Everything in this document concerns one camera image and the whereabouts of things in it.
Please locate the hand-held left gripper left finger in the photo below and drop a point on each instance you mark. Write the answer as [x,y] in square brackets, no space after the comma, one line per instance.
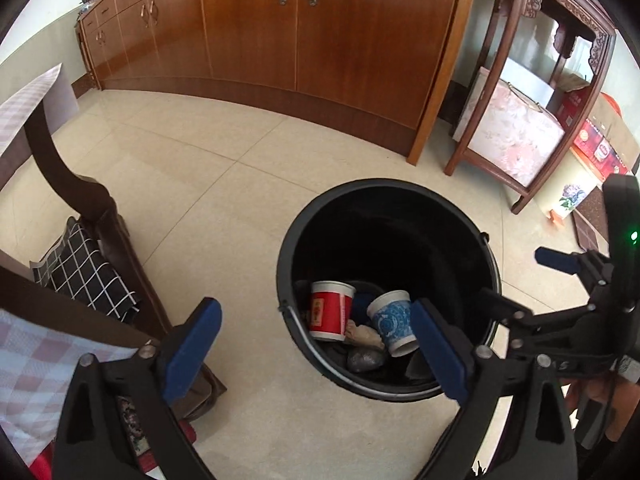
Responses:
[192,350]

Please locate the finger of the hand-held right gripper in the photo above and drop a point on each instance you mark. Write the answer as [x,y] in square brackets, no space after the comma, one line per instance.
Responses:
[555,260]
[520,317]

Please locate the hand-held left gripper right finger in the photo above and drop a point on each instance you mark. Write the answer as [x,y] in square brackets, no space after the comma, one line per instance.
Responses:
[440,350]

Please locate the blue patterned paper cup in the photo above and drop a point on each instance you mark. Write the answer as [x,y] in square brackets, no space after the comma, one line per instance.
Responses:
[392,322]

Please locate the white plastic bag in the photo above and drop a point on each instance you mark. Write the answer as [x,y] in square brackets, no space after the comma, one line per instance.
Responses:
[367,360]

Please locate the beige paper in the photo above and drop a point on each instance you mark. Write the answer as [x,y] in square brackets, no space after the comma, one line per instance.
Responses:
[362,335]

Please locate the red paper cup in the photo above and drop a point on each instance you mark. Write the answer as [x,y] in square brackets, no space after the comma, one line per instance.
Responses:
[327,310]

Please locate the black plastic bucket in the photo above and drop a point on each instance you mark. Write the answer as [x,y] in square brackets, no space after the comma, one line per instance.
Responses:
[390,230]

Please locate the person's right hand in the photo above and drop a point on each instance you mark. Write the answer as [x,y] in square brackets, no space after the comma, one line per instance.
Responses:
[590,395]

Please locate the brown floor mat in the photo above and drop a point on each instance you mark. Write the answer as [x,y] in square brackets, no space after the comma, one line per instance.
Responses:
[590,220]

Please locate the white floral bucket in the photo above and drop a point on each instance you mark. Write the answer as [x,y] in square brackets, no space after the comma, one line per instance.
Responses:
[570,185]

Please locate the red patterned rug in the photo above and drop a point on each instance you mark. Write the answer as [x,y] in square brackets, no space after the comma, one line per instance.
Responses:
[131,425]

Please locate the red printed carton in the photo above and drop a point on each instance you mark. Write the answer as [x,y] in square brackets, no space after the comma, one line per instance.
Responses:
[597,150]

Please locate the pink floral box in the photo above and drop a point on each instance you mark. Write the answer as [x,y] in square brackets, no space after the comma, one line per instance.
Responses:
[510,130]

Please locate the black white grid cloth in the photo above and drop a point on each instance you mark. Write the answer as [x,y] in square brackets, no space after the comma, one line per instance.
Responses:
[80,270]

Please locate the white box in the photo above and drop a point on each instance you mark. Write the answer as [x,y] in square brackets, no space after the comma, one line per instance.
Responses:
[525,85]

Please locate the dark wooden coffee table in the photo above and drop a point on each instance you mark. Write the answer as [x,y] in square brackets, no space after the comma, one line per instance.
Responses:
[75,180]

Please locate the carved wooden stand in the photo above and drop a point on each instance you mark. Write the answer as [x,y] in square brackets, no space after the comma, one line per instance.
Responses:
[575,10]

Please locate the wooden sideboard cabinet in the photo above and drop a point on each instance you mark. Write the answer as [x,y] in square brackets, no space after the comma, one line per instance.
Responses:
[250,35]

